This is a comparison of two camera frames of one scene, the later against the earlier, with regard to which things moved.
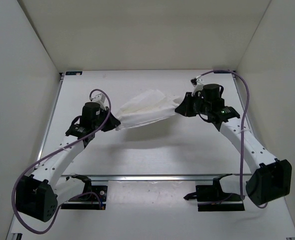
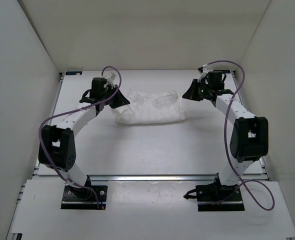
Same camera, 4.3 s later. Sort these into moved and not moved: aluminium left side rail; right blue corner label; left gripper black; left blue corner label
Moved: left gripper black
Not moved: aluminium left side rail; left blue corner label; right blue corner label
